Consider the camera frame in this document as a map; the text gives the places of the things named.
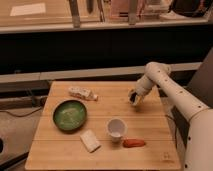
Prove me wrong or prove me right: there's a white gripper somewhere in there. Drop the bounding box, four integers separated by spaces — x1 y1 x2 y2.
129 75 154 106

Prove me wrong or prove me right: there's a black eraser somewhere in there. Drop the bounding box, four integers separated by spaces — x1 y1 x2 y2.
130 92 137 102

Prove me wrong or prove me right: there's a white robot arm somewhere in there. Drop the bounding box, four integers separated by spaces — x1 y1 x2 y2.
129 62 213 171

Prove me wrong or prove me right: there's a white sponge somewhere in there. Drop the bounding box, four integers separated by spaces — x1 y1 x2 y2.
80 130 101 153

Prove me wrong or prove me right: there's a white cup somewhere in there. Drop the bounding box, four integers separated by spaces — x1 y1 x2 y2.
107 118 127 143

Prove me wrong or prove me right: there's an orange sausage toy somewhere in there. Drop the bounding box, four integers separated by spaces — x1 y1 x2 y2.
123 139 145 148

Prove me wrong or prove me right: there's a green bowl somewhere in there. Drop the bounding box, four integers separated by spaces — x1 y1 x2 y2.
53 100 87 131

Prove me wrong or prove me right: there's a white paper sheet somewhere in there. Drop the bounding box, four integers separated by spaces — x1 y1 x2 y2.
10 3 46 16

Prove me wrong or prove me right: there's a grey metal post right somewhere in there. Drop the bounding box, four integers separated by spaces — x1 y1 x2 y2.
128 0 138 25

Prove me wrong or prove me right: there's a grey metal post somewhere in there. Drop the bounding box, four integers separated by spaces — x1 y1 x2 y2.
69 0 81 28
128 0 138 25

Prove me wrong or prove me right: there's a grey metal post left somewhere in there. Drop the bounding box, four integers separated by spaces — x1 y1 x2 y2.
69 0 81 28

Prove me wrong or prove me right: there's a black cable on floor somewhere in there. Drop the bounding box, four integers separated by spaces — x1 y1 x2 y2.
0 106 44 118

